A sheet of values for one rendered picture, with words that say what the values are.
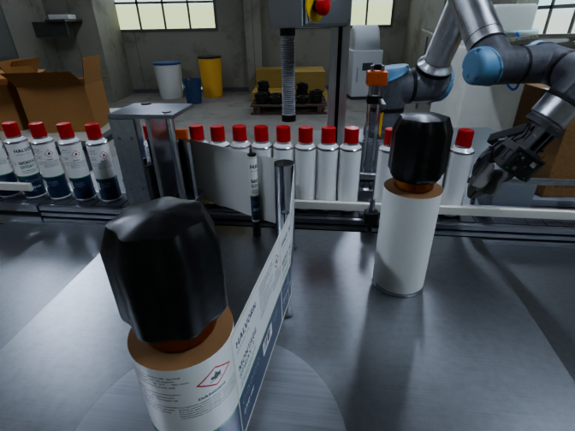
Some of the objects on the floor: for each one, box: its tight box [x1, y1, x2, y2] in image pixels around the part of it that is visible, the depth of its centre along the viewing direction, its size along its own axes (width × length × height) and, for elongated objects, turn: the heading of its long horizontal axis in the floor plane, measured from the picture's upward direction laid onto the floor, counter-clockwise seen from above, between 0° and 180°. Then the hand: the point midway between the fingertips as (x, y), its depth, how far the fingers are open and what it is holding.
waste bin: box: [181, 78, 203, 104], centre depth 651 cm, size 39×36×45 cm
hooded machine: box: [347, 25, 383, 100], centre depth 662 cm, size 69×57×123 cm
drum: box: [198, 55, 223, 97], centre depth 707 cm, size 45×45×74 cm
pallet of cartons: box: [252, 67, 327, 101], centre depth 690 cm, size 141×96×51 cm
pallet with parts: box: [250, 80, 328, 115], centre depth 594 cm, size 89×124×45 cm
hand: (471, 191), depth 85 cm, fingers closed
